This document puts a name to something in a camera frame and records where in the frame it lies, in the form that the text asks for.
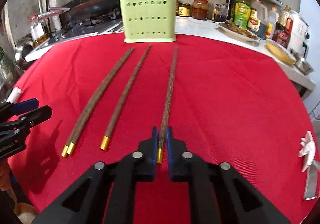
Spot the yellow bowl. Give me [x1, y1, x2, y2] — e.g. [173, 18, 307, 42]
[266, 38, 297, 66]

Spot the red tablecloth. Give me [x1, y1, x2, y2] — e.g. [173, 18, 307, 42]
[9, 33, 315, 223]

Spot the black wok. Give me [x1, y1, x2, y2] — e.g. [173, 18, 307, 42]
[29, 0, 120, 28]

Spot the wooden chopstick six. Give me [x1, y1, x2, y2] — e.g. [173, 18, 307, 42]
[100, 45, 152, 151]

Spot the dark sauce bottle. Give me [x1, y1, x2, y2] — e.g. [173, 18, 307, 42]
[226, 0, 236, 20]

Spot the green utensil holder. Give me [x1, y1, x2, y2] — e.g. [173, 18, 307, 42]
[119, 0, 176, 43]

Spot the steel pot lid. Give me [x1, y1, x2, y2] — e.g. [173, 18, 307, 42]
[14, 37, 34, 70]

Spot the green label bottle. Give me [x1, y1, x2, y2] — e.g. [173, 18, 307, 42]
[233, 0, 251, 29]

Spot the steel bowl with food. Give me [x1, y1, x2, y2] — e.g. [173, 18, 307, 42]
[291, 49, 314, 75]

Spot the red lid chili jar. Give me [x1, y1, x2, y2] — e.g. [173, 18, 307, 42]
[192, 0, 209, 20]

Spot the wooden chopstick four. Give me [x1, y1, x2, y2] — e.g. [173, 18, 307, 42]
[61, 48, 133, 158]

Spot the left hand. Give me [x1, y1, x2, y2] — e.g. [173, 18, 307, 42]
[0, 159, 11, 191]

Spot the wooden chopstick eight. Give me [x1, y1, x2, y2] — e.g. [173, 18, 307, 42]
[156, 47, 178, 164]

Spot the white tissue roll left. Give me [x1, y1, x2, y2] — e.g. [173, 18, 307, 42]
[6, 87, 23, 104]

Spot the red handle oil bottle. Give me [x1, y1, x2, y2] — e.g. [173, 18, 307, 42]
[272, 5, 293, 48]

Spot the plate of cooked food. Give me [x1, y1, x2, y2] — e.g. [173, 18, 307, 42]
[217, 20, 261, 42]

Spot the large soy sauce jug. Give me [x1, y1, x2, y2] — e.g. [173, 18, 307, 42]
[247, 0, 268, 39]

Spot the white tissue right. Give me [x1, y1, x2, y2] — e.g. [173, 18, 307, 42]
[298, 131, 316, 172]

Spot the wooden chopstick five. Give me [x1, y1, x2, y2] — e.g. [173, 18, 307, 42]
[66, 47, 136, 156]

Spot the cooking oil bottle left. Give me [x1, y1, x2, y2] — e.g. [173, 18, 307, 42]
[29, 15, 49, 47]

